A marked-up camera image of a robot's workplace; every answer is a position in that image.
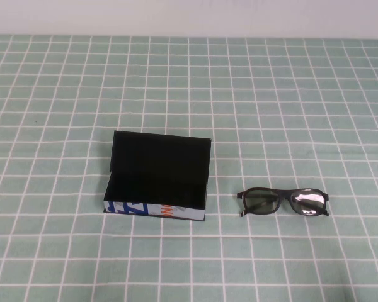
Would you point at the black printed glasses case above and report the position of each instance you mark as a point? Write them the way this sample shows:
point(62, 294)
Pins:
point(157, 170)

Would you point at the green white checked tablecloth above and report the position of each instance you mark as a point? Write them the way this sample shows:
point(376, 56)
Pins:
point(271, 94)

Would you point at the black framed glasses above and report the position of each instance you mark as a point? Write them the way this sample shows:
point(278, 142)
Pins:
point(287, 192)

